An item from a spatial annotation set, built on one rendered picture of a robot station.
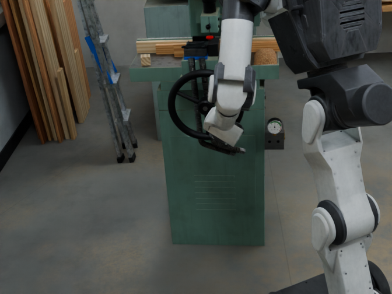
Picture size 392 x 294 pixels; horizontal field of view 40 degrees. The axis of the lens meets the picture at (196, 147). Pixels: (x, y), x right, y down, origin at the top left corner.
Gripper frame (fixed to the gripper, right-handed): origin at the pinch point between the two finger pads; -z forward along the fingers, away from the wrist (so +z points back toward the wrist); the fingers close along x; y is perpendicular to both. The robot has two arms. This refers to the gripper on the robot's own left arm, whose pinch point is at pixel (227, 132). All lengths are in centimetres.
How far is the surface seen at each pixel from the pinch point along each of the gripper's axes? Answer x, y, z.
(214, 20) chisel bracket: -0.2, 45.8, -16.1
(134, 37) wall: -85, 105, -259
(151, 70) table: -27.8, 29.0, -14.4
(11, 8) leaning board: -123, 94, -105
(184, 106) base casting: -17.7, 13.9, -22.4
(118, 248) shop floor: -62, -46, -56
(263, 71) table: 16.2, 22.5, -15.0
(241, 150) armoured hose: 3.5, -7.3, -21.5
